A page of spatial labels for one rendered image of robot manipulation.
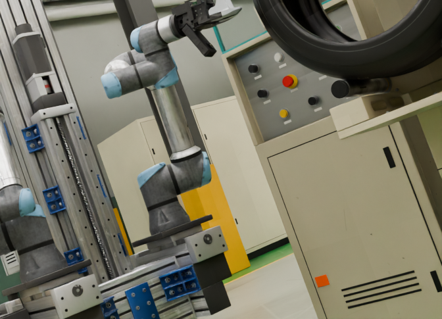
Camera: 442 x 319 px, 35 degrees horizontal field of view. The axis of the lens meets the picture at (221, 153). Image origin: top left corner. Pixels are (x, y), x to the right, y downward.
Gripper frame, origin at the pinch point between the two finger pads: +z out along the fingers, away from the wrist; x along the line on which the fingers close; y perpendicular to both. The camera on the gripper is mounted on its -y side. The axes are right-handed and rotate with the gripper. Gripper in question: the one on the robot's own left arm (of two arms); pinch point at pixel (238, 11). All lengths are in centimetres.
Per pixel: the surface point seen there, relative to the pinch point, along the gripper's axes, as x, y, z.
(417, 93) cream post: 26, -34, 35
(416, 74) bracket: 24, -29, 37
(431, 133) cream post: 26, -45, 36
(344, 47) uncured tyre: -12.5, -19.6, 31.2
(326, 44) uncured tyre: -12.5, -17.7, 26.9
